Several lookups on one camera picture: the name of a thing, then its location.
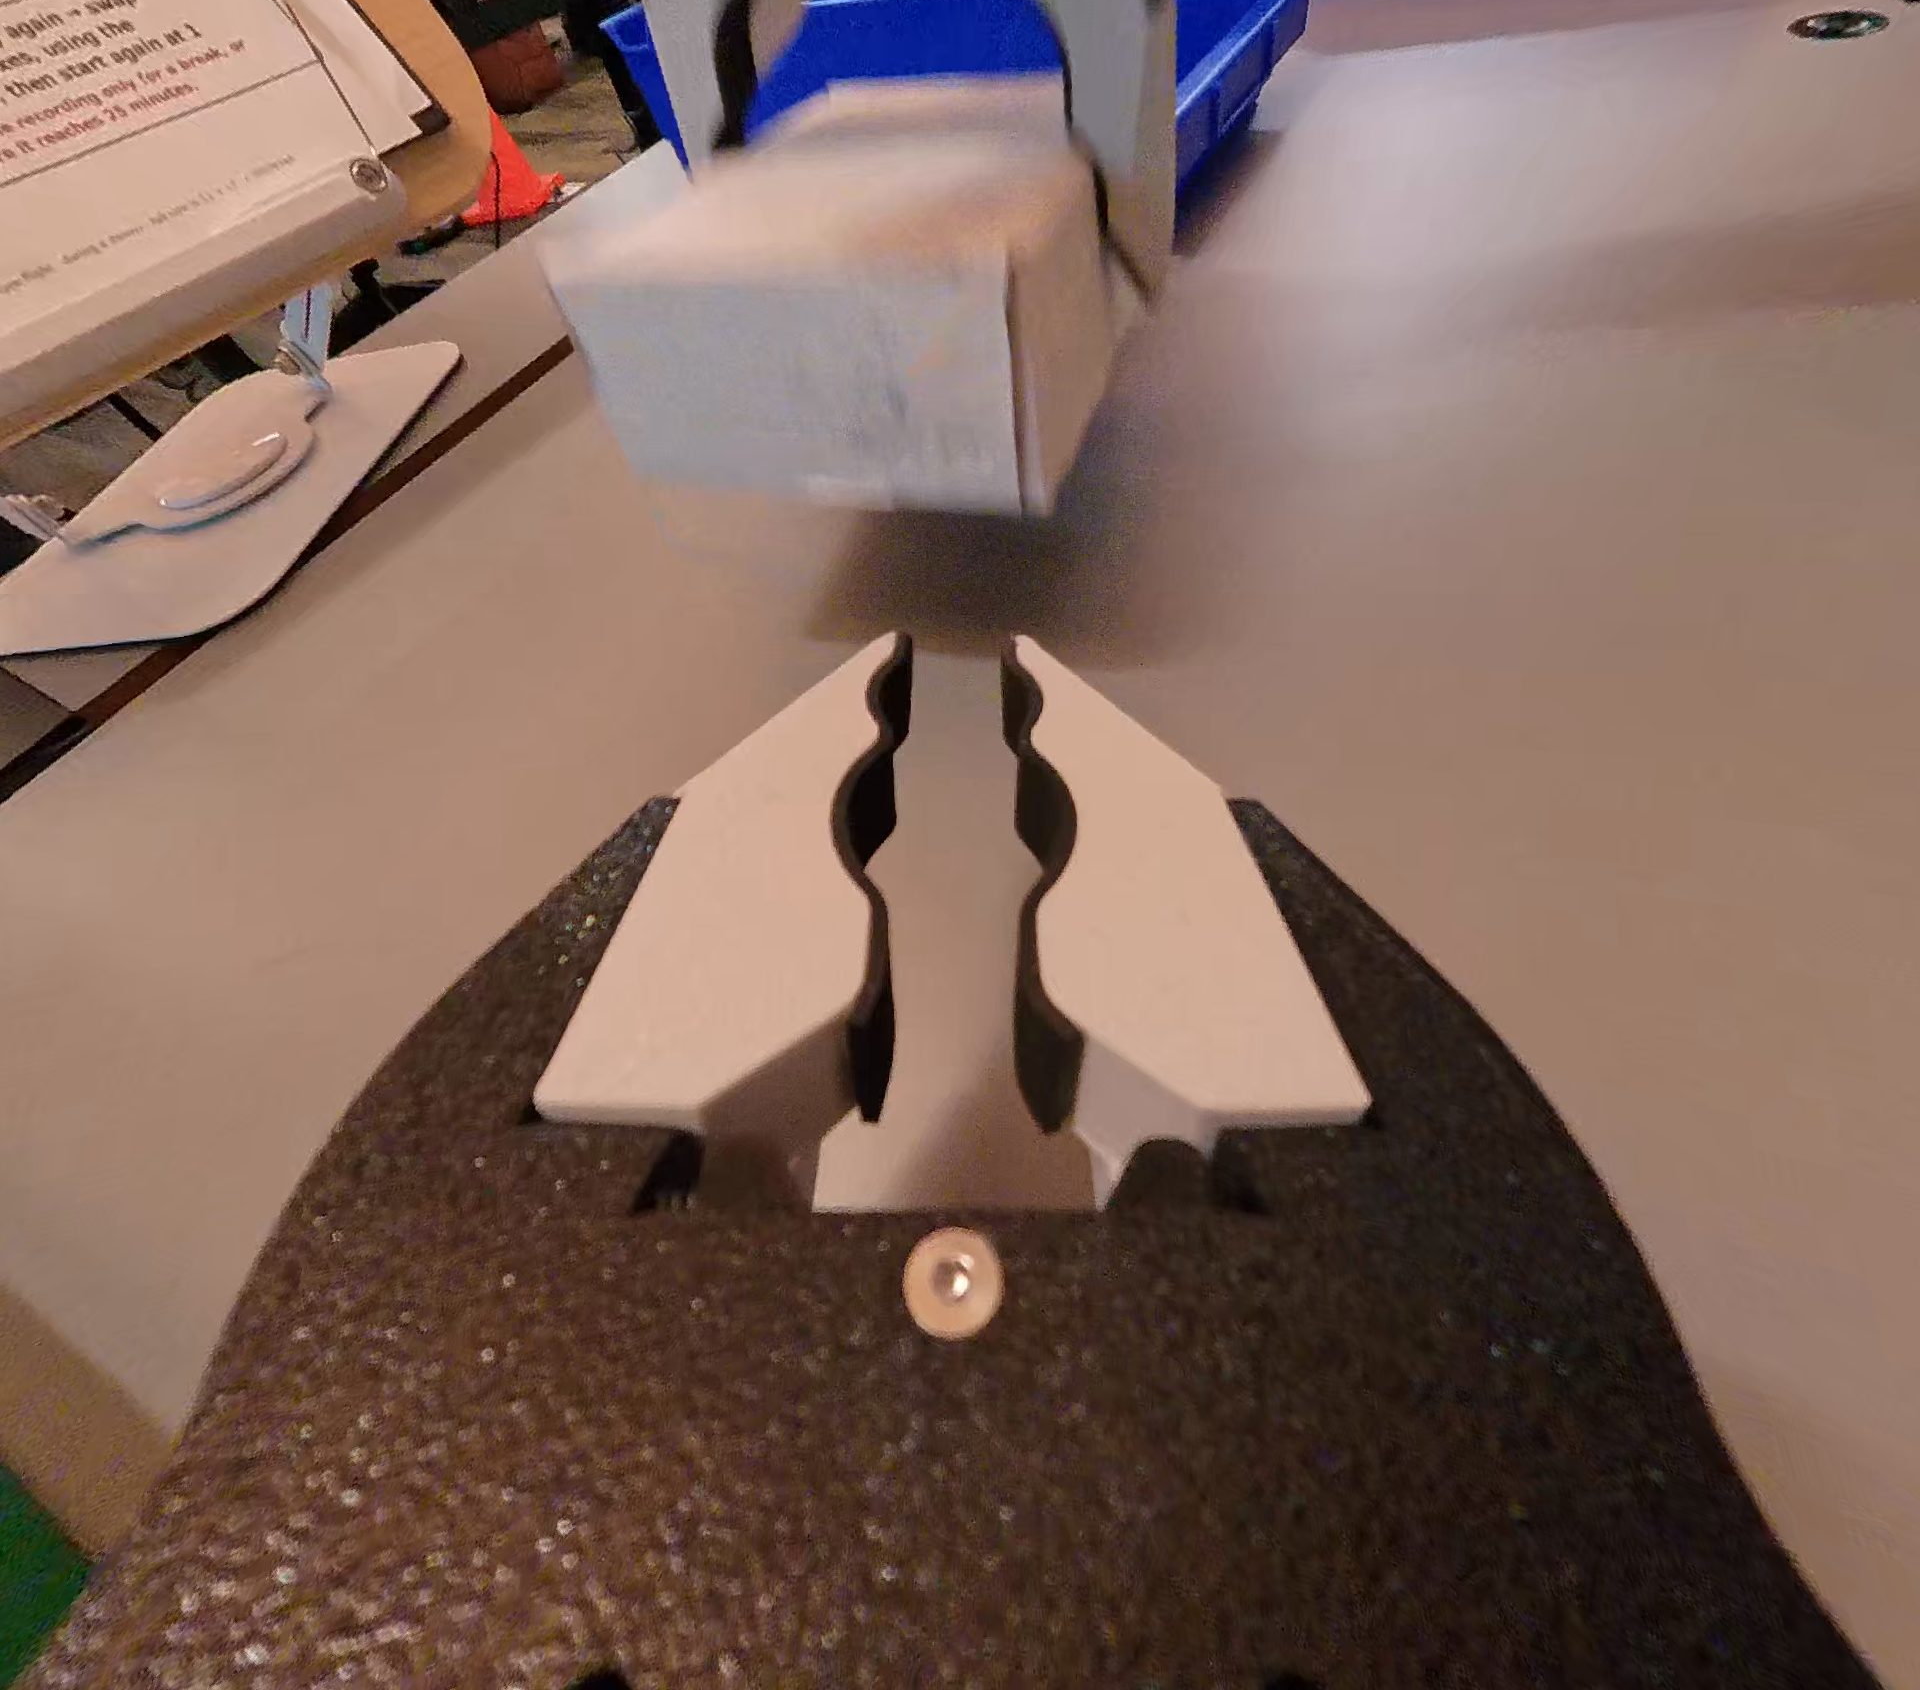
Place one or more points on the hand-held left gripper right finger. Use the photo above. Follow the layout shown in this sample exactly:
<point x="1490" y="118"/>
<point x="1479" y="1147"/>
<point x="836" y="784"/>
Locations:
<point x="1184" y="942"/>

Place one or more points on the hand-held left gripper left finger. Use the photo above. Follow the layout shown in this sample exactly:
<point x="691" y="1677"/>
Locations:
<point x="724" y="942"/>

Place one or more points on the blue plastic bin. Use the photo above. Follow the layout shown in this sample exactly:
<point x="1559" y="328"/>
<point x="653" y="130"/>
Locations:
<point x="933" y="23"/>

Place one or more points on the white cardboard mailer box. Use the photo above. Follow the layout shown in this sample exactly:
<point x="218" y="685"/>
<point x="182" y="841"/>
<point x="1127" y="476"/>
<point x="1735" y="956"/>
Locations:
<point x="811" y="339"/>

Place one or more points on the grey desk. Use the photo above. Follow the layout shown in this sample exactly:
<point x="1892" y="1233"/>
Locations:
<point x="481" y="303"/>
<point x="1502" y="671"/>

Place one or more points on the orange traffic cone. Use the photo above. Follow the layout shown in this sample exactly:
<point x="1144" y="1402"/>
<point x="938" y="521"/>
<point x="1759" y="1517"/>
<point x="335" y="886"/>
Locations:
<point x="508" y="176"/>

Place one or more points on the metal page clip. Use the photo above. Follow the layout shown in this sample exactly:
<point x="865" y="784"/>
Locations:
<point x="285" y="11"/>

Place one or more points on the printed instruction sheet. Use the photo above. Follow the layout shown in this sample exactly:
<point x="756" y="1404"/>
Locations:
<point x="122" y="39"/>

